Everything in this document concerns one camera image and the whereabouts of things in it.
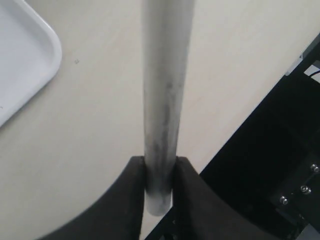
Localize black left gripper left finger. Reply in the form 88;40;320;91
42;156;146;240

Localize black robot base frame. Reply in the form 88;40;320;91
143;33;320;240

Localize white rectangular plastic tray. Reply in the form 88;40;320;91
0;0;62;125

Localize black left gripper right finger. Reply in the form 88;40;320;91
173;157;275;240

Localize smudged wooden drumstick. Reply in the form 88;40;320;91
141;0;195;216

